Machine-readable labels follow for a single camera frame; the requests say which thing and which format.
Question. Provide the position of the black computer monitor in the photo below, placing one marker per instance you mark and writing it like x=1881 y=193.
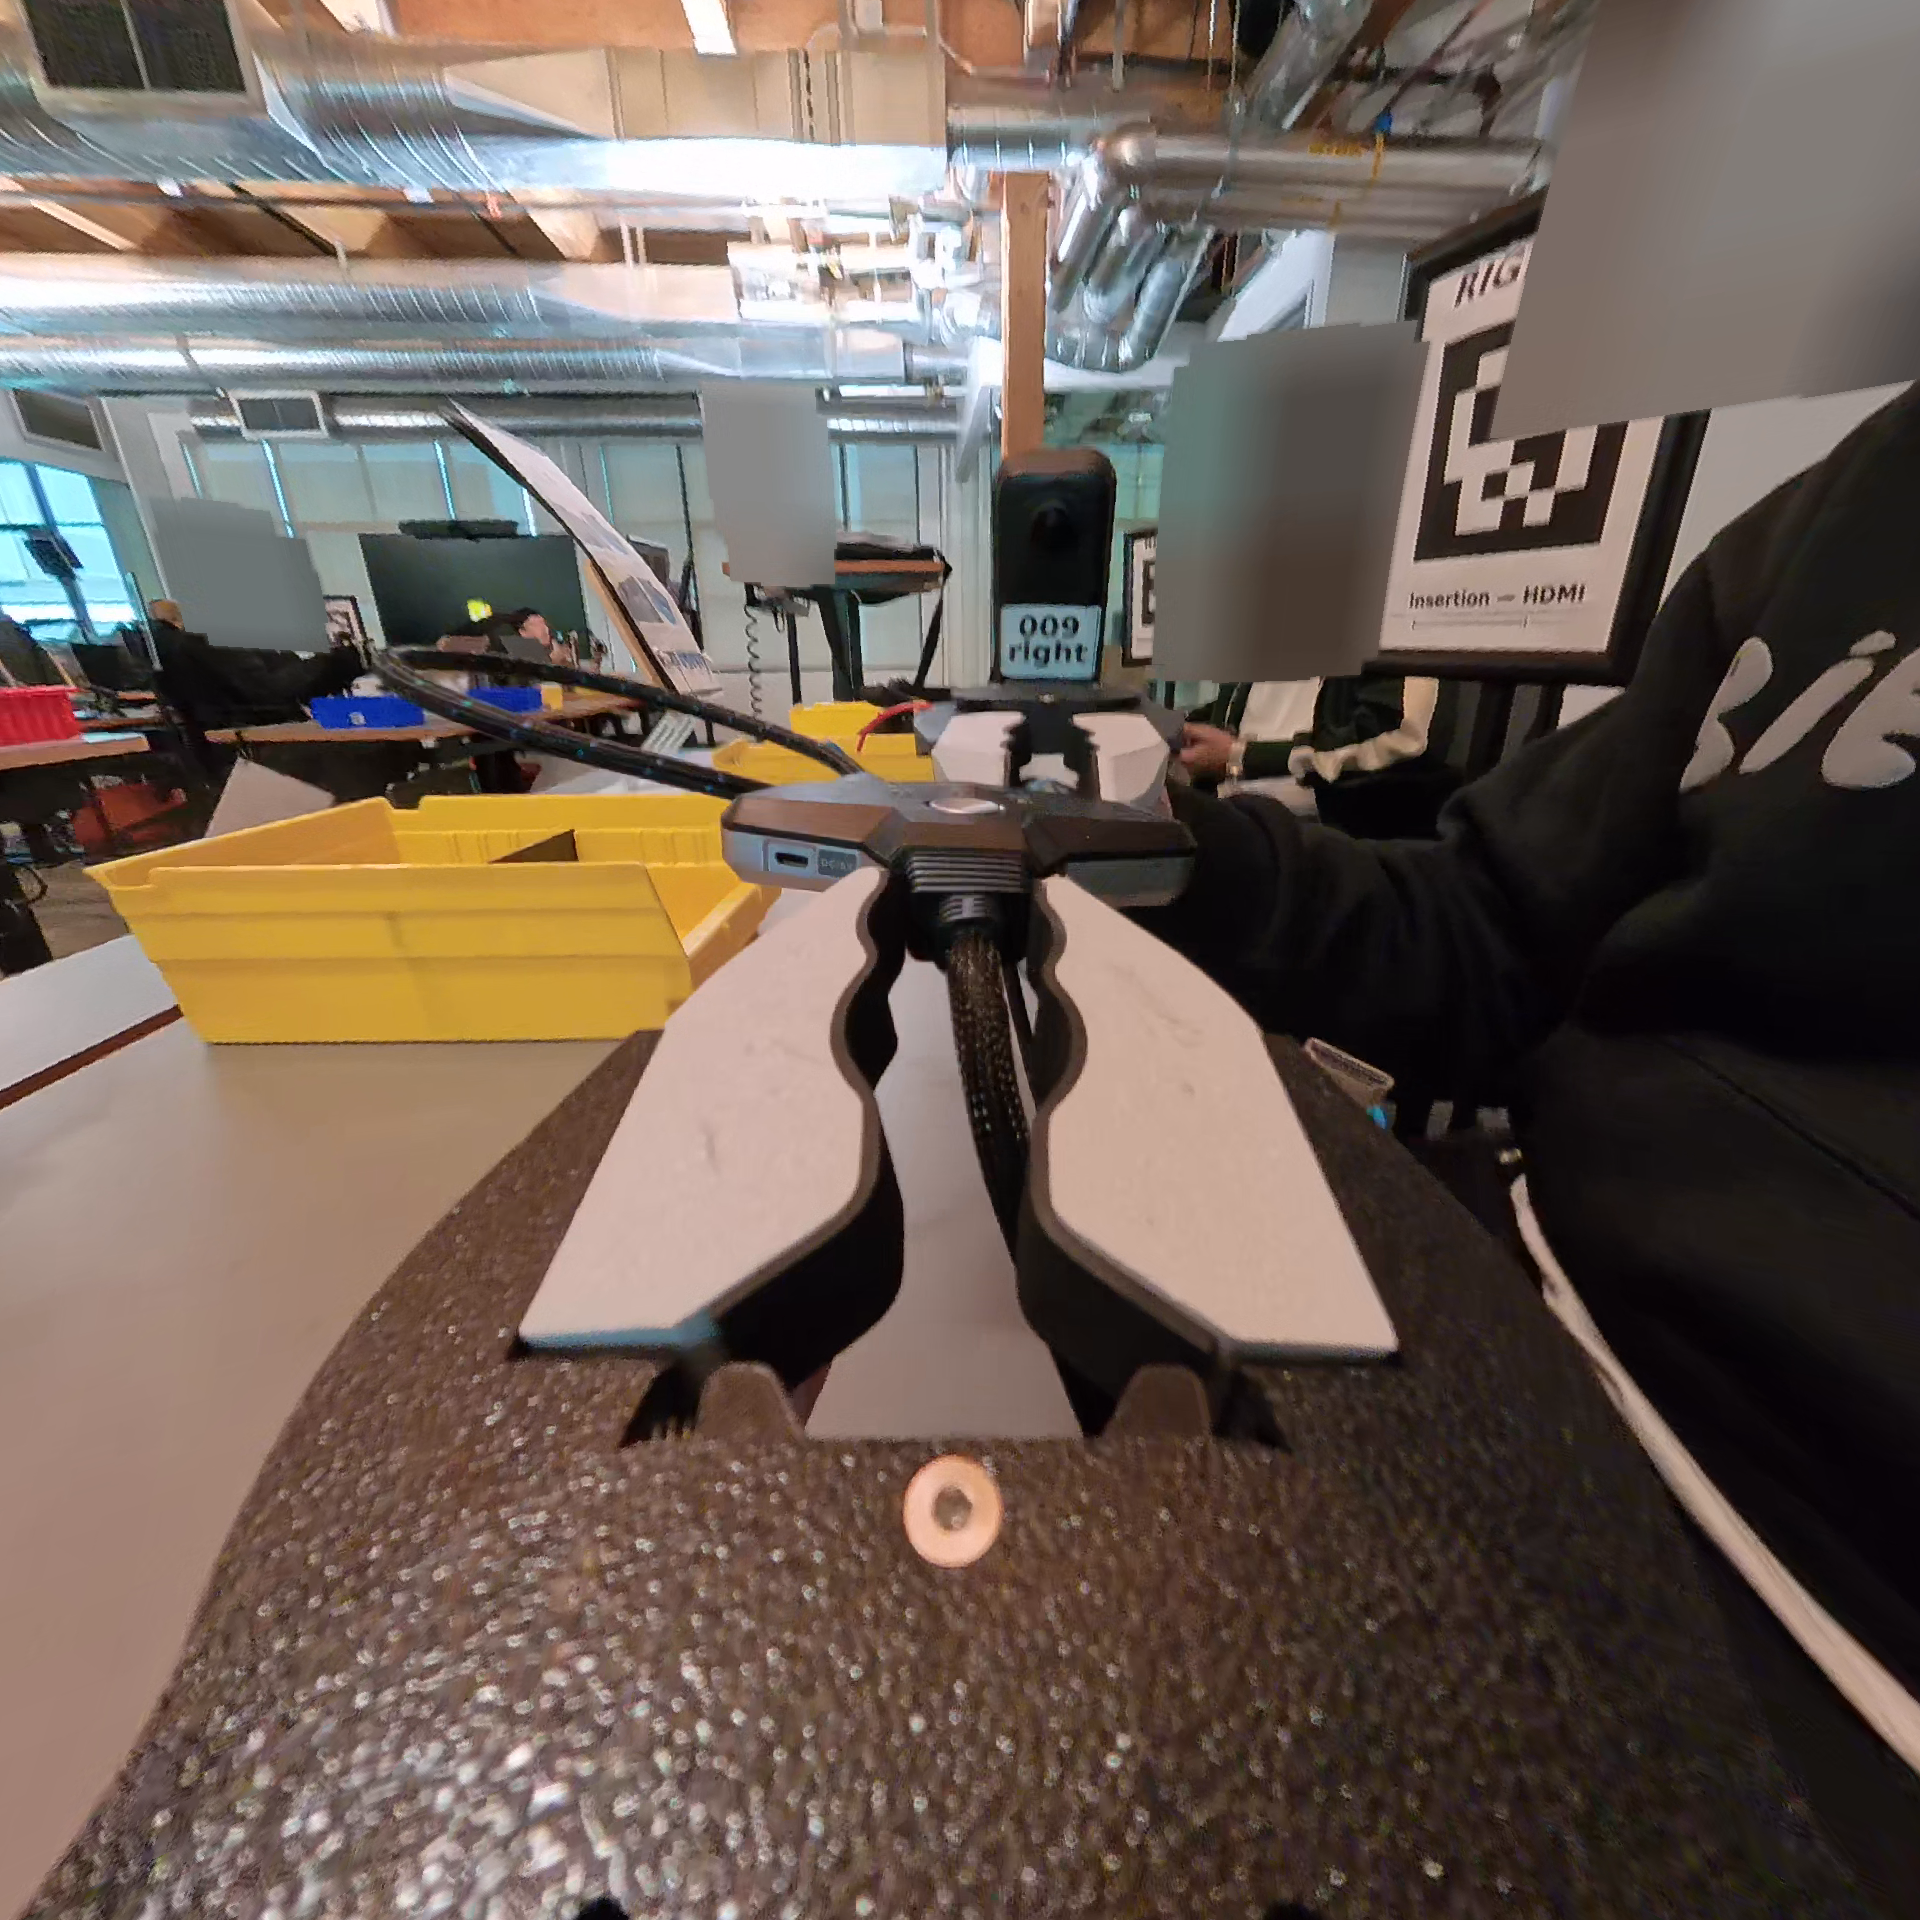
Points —
x=451 y=584

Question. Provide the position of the silver air duct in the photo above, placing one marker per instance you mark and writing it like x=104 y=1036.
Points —
x=374 y=104

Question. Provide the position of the person's right forearm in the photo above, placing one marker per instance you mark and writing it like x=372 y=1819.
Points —
x=1351 y=915

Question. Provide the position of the yellow plastic bin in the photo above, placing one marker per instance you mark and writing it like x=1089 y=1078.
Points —
x=818 y=722
x=374 y=960

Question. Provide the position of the blue plastic bin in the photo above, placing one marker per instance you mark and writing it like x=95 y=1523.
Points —
x=506 y=699
x=361 y=713

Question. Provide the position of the tilted document stand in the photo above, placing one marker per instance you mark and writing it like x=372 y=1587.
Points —
x=631 y=584

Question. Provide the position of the wooden support post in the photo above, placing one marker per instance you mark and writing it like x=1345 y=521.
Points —
x=1024 y=301

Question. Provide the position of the grey metal video switch box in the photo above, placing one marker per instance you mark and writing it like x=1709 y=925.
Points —
x=1110 y=855

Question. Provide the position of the grey desk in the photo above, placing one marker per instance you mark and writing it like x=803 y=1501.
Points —
x=224 y=1275

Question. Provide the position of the framed marker poster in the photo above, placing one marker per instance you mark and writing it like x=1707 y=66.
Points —
x=1514 y=495

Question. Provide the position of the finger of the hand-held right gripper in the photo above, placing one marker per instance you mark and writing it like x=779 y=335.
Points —
x=1125 y=759
x=969 y=751

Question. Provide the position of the red plastic bin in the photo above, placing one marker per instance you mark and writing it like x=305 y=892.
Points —
x=39 y=716

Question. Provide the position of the ceiling vent box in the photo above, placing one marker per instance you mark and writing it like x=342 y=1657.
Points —
x=134 y=45

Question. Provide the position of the person's torso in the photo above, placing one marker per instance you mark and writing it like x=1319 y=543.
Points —
x=1771 y=1200

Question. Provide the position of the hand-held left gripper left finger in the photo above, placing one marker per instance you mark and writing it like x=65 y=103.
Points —
x=720 y=1140

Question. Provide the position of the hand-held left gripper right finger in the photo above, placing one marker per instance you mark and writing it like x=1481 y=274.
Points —
x=1201 y=1155

